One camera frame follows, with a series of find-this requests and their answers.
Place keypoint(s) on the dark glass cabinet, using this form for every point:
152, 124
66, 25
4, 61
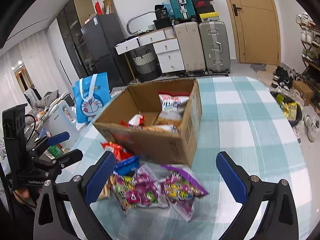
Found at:
70, 20

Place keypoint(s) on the teal hard suitcase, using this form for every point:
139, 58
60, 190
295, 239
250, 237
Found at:
183, 9

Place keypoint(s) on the woven laundry basket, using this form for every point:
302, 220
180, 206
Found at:
146, 66

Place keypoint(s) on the wooden door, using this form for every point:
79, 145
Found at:
256, 31

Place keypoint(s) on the stacked shoe boxes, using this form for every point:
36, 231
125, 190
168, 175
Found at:
205, 11

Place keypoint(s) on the black bin with snacks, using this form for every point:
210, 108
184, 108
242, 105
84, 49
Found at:
290, 108

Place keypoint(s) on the checkered teal tablecloth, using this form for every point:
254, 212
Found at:
240, 117

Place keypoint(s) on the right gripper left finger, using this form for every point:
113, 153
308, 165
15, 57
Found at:
52, 220

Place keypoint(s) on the SF cardboard box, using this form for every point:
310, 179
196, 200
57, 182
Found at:
155, 147

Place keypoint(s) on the purple snack bag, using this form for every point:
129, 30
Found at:
181, 188
140, 190

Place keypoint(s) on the black refrigerator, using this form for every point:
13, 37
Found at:
102, 33

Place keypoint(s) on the white drawer cabinet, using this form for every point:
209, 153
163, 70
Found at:
165, 45

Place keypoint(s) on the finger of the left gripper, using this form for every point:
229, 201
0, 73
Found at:
45, 142
59, 163

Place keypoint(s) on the red white balloon snack pack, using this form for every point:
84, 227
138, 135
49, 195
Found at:
137, 121

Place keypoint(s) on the beige hard suitcase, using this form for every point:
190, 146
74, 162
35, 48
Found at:
189, 40

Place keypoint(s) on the red cookie pack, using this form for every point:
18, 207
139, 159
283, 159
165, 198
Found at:
119, 152

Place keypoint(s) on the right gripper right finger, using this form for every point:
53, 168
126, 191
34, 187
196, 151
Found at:
279, 220

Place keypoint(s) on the blue Doraemon tote bag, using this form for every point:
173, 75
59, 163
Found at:
91, 95

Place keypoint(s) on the blue cookie pack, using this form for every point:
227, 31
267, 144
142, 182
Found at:
127, 166

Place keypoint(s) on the silver hard suitcase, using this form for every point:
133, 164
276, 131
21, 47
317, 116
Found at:
215, 47

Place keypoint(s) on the white red noodle snack bag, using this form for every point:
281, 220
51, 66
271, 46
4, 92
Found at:
171, 115

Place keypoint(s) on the wooden shoe rack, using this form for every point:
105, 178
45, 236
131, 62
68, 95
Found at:
309, 37

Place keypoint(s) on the green drink can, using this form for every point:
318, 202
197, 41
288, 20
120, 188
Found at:
55, 151

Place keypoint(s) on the white electric kettle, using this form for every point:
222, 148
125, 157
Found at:
62, 119

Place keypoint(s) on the person's left hand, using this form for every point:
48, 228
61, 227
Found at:
23, 196

